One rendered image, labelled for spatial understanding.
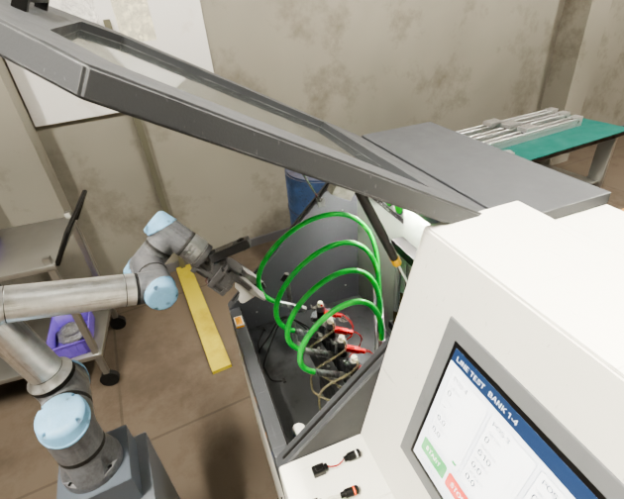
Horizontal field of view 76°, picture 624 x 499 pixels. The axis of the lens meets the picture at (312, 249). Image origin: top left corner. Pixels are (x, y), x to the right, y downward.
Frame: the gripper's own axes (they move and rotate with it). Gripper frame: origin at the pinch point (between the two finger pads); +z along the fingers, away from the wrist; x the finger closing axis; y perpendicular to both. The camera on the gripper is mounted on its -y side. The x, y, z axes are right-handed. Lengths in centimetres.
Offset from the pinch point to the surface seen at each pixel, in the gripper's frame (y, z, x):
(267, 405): 23.9, 20.5, 10.6
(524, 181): -66, 28, 12
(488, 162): -67, 25, -1
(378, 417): -2.5, 32.1, 31.8
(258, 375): 24.1, 16.8, -0.3
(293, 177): -15, 13, -175
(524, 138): -164, 152, -229
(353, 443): 9.0, 35.6, 28.0
